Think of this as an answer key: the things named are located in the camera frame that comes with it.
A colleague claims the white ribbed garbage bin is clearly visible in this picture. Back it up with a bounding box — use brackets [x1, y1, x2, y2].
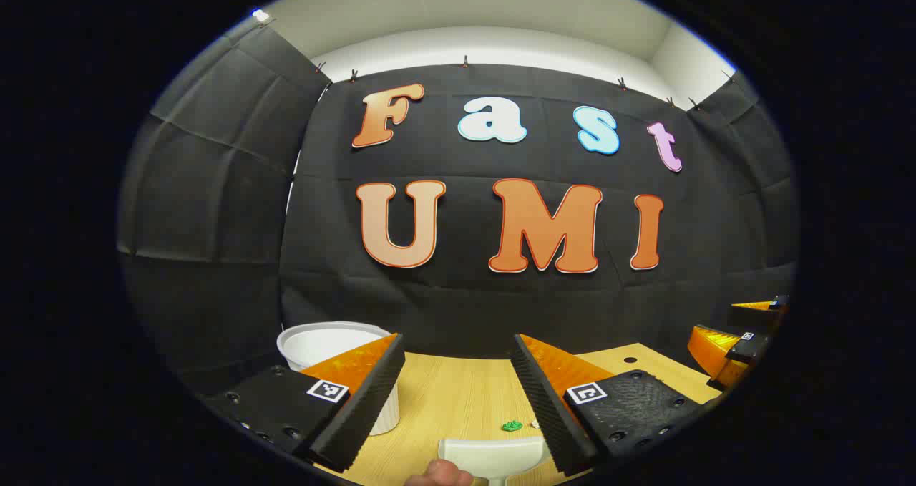
[277, 321, 401, 437]

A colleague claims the white plastic dustpan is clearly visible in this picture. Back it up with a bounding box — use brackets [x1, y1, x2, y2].
[438, 437, 552, 486]

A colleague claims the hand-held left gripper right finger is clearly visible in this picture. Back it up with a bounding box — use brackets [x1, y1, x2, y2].
[510, 334, 706, 477]

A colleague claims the row of small backdrop clips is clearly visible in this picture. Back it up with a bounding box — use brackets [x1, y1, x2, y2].
[313, 55, 738, 111]

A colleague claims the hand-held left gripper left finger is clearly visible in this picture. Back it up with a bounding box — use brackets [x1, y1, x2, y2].
[204, 333, 406, 472]

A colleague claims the wooden desktop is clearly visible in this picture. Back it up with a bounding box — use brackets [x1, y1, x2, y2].
[315, 343, 723, 486]

